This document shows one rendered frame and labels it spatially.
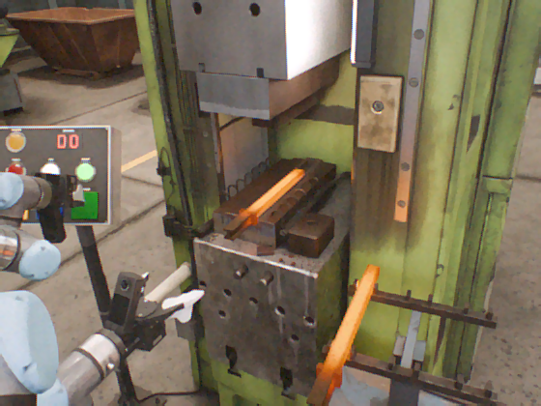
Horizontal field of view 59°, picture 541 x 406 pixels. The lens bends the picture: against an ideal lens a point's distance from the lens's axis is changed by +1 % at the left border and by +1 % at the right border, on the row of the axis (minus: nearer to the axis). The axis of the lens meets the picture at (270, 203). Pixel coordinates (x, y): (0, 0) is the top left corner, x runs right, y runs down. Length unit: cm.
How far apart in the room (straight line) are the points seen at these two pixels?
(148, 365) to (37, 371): 174
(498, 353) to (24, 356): 211
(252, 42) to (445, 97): 43
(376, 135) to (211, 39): 44
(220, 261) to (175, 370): 102
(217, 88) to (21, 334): 76
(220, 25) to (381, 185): 54
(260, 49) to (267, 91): 9
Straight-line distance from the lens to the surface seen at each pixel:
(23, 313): 59
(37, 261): 100
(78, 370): 91
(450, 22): 109
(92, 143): 144
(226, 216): 131
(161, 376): 226
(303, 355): 137
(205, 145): 145
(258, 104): 112
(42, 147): 150
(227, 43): 113
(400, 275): 134
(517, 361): 242
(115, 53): 773
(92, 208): 141
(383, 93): 112
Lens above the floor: 162
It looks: 28 degrees down
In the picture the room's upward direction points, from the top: 3 degrees counter-clockwise
